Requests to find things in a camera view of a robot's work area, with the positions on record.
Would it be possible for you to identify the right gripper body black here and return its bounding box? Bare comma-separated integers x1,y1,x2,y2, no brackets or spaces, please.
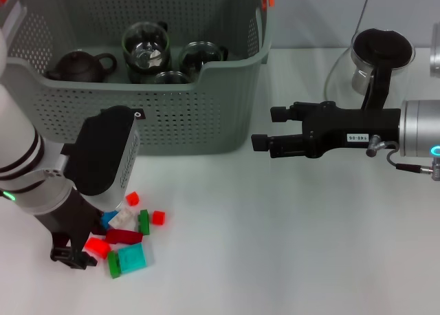
302,100,403,160

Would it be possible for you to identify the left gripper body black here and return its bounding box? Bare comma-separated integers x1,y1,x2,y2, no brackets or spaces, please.
34,187,105,259

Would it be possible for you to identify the blue toy brick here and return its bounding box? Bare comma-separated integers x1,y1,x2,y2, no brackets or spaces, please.
100,210,120,228

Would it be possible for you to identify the bright red toy brick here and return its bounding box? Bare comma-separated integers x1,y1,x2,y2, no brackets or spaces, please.
85,237,111,260

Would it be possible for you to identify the green toy brick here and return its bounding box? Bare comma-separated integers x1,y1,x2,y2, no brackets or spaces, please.
107,250,123,280
136,208,151,236

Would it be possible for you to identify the grey perforated plastic storage bin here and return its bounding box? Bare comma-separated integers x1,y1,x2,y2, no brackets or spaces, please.
0,0,276,157

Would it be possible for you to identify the dark red curved brick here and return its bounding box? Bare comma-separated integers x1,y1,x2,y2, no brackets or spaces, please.
104,228,144,246

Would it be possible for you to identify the teal square toy plate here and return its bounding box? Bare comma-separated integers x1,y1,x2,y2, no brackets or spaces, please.
118,243,147,275

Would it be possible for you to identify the dark clay teapot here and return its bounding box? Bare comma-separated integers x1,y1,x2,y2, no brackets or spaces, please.
44,50,118,83

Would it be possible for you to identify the right gripper cable with connectors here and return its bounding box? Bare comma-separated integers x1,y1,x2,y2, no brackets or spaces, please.
365,134,440,182

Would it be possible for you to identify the glass teapot black handle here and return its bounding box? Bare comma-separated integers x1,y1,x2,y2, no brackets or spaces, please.
324,28,417,111

